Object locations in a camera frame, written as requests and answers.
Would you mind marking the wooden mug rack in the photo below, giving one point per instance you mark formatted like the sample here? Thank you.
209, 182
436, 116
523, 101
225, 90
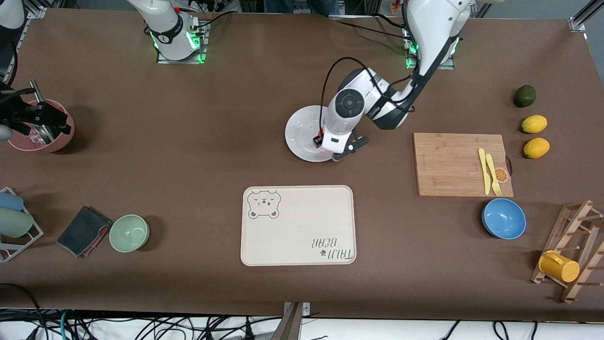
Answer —
566, 231

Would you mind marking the yellow plastic fork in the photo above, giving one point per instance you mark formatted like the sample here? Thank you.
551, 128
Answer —
492, 170

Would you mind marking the dark grey cloth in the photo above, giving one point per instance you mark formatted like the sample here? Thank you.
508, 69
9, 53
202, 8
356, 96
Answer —
80, 231

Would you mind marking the light blue cup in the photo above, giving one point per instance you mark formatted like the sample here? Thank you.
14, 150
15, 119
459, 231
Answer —
9, 201

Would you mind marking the blue bowl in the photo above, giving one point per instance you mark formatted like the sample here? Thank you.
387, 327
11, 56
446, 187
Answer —
504, 218

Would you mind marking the aluminium frame profile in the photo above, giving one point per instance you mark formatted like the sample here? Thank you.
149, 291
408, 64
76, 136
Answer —
37, 12
583, 16

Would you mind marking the bamboo cutting board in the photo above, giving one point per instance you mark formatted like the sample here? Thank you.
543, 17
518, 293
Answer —
448, 165

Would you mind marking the orange slice toy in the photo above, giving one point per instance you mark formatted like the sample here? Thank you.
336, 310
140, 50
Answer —
503, 176

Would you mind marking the pale green cup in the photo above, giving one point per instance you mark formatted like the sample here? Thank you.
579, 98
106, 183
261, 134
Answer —
14, 223

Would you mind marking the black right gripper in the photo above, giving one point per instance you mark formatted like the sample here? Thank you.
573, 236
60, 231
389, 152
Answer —
18, 114

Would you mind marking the cream tray with bear print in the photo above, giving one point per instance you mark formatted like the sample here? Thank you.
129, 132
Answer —
297, 226

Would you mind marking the pink bowl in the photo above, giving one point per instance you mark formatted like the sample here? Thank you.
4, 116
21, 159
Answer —
61, 140

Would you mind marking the yellow mug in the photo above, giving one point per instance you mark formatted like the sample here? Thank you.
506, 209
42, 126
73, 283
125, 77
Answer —
561, 268

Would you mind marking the yellow plastic knife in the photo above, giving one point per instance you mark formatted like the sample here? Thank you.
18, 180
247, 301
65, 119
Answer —
484, 172

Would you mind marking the dark green avocado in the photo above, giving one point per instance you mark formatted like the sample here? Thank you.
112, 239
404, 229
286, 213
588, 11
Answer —
524, 96

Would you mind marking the metal table bracket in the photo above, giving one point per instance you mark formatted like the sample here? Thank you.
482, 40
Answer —
306, 309

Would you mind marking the person in blue jeans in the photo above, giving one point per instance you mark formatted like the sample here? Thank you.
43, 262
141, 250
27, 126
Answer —
302, 5

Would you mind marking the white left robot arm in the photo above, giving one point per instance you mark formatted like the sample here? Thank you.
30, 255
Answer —
434, 28

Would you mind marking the pale green bowl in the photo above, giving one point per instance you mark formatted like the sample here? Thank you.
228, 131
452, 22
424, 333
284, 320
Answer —
129, 233

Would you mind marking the white round plate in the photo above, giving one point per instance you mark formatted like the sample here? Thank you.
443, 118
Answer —
302, 137

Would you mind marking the yellow lemon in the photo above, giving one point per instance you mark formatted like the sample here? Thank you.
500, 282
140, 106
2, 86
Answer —
534, 124
536, 148

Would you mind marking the metal utensil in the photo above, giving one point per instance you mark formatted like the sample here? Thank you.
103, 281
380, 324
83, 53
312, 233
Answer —
37, 92

